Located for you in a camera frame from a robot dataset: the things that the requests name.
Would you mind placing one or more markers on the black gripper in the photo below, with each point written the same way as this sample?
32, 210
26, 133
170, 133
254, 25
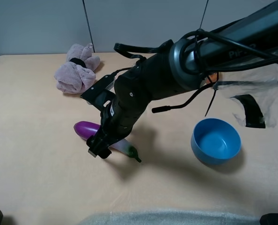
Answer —
119, 113

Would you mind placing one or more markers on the black hair tie band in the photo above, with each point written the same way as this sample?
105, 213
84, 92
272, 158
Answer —
78, 62

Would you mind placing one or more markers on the orange toy waffle slice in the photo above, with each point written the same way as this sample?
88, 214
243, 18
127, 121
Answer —
212, 78

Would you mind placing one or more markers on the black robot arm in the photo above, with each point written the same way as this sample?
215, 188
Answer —
175, 68

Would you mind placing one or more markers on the pink rolled towel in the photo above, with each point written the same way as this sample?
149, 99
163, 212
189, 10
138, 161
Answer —
74, 79

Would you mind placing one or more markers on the purple toy eggplant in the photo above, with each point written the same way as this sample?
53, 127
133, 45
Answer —
86, 129

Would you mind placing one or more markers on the blue plastic bowl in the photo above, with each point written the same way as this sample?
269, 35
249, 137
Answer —
214, 141

